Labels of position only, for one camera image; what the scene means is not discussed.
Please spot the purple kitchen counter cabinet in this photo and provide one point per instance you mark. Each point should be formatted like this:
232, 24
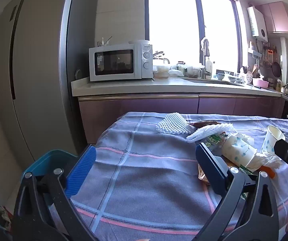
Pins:
139, 105

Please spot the green labelled glass jar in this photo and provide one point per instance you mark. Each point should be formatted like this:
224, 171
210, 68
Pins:
181, 67

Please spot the hanging frying pan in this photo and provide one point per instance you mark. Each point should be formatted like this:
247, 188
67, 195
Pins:
276, 69

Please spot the crumpled clear plastic bag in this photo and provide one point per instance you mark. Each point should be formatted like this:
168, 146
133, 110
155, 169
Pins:
3, 216

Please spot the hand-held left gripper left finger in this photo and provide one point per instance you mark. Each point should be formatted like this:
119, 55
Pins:
82, 172

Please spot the clear container white contents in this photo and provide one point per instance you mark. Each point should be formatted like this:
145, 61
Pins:
162, 68

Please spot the large white foam fruit net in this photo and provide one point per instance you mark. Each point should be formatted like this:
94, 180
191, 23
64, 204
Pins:
171, 124

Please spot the clear container brown contents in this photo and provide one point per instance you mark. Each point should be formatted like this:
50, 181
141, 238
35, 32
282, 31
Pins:
161, 74

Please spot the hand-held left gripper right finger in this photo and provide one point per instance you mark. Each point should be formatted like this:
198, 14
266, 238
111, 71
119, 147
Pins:
210, 167

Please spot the pink wall cabinet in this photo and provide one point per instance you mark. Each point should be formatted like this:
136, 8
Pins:
276, 17

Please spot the white soap bottle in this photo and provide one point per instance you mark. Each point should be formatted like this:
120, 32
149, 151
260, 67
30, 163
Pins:
209, 67

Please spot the pink pot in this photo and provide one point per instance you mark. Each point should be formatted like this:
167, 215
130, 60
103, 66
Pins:
260, 82

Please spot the teal plastic trash bin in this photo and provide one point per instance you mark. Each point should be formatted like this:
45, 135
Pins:
48, 157

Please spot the steel kitchen faucet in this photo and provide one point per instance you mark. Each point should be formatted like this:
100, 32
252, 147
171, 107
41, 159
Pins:
205, 55

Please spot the round wall fitting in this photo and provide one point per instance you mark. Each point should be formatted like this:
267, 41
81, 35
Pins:
78, 74

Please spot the long white foam fruit net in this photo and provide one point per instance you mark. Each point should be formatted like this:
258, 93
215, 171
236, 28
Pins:
206, 131

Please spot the grey checked tablecloth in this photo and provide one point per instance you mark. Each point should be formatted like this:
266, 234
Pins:
146, 180

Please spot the small amber plastic wrapper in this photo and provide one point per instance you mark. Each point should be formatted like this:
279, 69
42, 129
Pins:
202, 175

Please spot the small white bottle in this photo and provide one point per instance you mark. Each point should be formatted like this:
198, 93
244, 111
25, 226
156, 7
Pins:
102, 42

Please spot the glass kettle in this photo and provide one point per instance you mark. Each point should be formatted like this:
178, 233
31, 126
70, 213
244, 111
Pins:
159, 54

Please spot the upright blue print paper cup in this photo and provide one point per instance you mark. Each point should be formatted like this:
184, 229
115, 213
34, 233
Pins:
270, 138

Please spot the crushed blue print paper cup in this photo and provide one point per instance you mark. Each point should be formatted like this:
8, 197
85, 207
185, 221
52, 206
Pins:
236, 153

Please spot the wide patterned bowl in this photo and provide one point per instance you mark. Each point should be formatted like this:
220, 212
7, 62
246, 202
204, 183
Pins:
235, 79

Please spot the white dotted utensil holder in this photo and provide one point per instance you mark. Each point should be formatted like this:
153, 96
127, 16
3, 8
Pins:
249, 77

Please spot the kitchen window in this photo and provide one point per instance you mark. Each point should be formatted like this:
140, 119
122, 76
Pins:
174, 25

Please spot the green labelled plastic packet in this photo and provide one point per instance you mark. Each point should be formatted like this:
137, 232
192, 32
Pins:
212, 140

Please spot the glass jar brown contents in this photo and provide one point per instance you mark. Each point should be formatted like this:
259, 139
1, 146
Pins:
192, 72

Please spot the small patterned bowl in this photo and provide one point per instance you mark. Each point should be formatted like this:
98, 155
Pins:
220, 76

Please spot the white microwave oven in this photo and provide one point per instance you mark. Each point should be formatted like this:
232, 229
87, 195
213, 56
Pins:
113, 62

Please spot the wall mounted rack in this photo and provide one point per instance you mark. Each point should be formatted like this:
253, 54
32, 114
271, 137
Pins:
255, 53

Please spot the white water heater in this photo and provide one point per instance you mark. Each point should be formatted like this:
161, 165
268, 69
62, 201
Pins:
256, 25

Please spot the silver refrigerator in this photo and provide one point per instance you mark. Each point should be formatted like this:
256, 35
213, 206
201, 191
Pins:
41, 67

